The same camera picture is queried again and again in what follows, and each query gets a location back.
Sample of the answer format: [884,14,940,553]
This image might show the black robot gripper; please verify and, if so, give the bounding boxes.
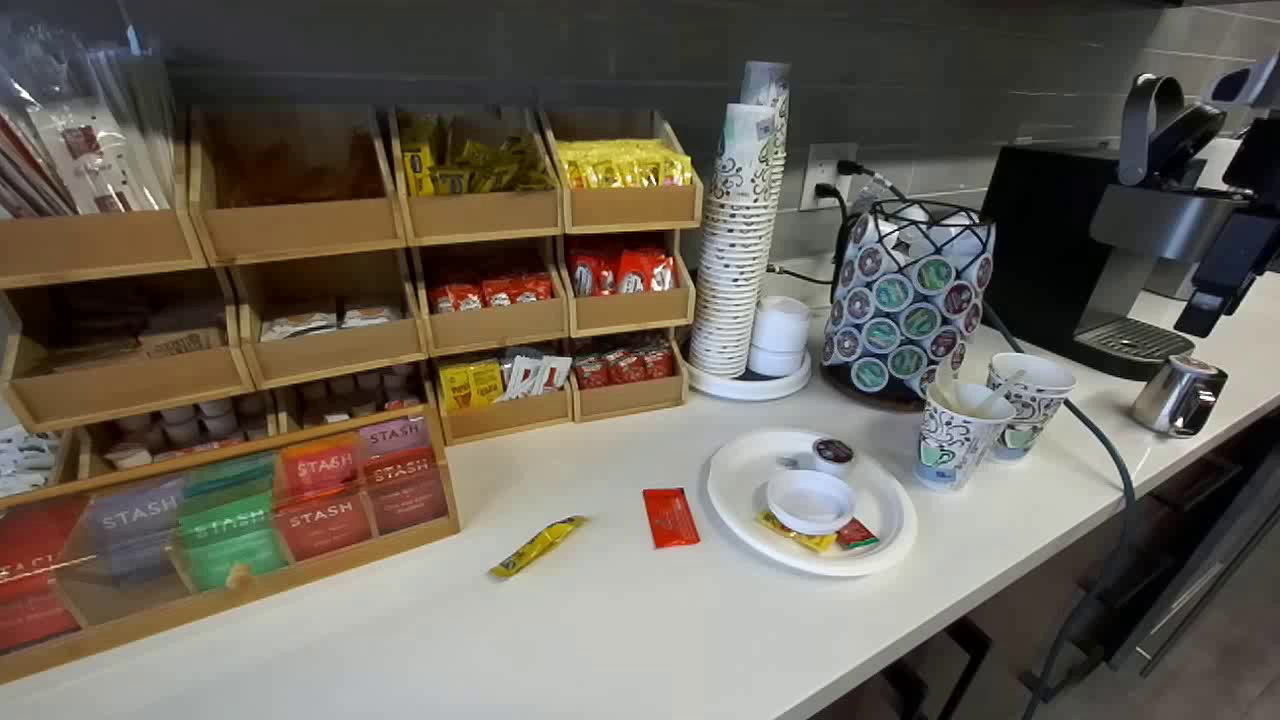
[1175,56,1280,337]

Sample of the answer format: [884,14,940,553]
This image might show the metal cup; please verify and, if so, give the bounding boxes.
[1131,353,1226,438]

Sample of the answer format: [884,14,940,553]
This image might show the black coffee machine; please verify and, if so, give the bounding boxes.
[978,73,1231,382]

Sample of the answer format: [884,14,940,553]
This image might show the patterned paper cup right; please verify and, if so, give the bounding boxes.
[989,353,1077,459]

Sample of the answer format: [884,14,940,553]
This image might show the patterned paper cup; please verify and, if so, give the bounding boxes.
[989,353,1077,459]
[917,386,1010,489]

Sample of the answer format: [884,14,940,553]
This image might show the patterned paper cup left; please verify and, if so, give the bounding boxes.
[917,386,1010,489]

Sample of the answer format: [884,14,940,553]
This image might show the small k-cup on plate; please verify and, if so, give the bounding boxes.
[811,438,855,478]

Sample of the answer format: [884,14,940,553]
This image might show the white cup lid on plate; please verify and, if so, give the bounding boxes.
[762,471,855,535]

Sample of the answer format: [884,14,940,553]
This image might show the stack of white lids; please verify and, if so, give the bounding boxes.
[747,296,806,378]

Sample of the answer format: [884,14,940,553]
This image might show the tall stack of paper cups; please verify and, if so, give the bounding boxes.
[692,62,792,378]

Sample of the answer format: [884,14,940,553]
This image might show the yellow packet on plate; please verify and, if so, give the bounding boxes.
[761,512,841,555]

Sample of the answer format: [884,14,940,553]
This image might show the white round plate under cups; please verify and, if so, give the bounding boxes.
[689,355,811,403]

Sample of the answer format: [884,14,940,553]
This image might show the white paper plate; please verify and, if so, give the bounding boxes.
[702,429,917,581]

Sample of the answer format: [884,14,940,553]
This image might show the red sauce packet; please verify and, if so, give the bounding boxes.
[645,489,701,547]

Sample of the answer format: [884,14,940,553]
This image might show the yellow stick packet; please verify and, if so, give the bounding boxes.
[486,516,590,581]

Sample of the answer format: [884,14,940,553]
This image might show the wooden condiment shelf rack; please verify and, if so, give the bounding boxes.
[0,106,702,433]

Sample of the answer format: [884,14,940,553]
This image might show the wooden tea box organizer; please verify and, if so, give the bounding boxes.
[0,411,459,679]

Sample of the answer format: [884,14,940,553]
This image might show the clear plastic bag of packets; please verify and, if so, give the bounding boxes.
[0,19,180,216]

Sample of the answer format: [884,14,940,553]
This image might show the wire k-cup carousel holder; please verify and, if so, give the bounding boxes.
[821,202,996,408]

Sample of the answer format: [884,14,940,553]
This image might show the black power cable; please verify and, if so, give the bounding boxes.
[762,158,1145,720]

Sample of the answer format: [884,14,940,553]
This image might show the wall power outlet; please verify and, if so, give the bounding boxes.
[800,144,855,208]

